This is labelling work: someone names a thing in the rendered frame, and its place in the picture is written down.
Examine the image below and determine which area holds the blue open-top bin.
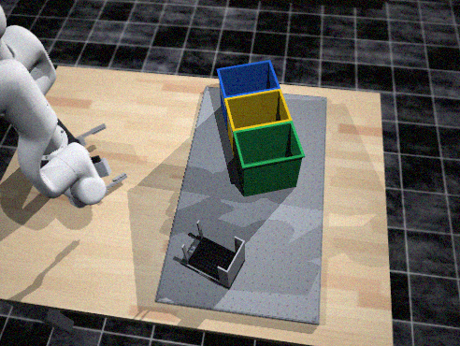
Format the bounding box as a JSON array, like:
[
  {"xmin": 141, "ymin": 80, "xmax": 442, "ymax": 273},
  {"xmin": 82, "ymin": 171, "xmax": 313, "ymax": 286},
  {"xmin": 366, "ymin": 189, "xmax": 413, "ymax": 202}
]
[{"xmin": 217, "ymin": 60, "xmax": 280, "ymax": 132}]

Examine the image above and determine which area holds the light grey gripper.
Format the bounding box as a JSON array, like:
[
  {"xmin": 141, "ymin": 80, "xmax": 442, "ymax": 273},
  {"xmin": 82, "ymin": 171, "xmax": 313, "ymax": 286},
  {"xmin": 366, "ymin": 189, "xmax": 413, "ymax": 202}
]
[{"xmin": 49, "ymin": 123, "xmax": 128, "ymax": 208}]

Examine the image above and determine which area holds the green bin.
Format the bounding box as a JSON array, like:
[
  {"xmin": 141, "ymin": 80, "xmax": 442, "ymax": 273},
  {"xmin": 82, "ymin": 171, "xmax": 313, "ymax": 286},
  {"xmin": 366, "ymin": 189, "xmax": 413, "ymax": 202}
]
[{"xmin": 233, "ymin": 121, "xmax": 305, "ymax": 196}]

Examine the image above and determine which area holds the yellow open-top bin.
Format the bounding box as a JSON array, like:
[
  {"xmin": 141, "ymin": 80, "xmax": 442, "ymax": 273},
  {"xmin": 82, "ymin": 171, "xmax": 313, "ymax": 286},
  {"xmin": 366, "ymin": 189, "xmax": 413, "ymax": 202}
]
[{"xmin": 224, "ymin": 89, "xmax": 292, "ymax": 162}]

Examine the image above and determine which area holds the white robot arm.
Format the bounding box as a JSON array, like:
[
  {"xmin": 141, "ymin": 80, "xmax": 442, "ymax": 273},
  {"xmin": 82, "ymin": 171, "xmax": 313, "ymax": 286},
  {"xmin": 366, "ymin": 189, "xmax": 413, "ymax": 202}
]
[{"xmin": 0, "ymin": 6, "xmax": 111, "ymax": 205}]

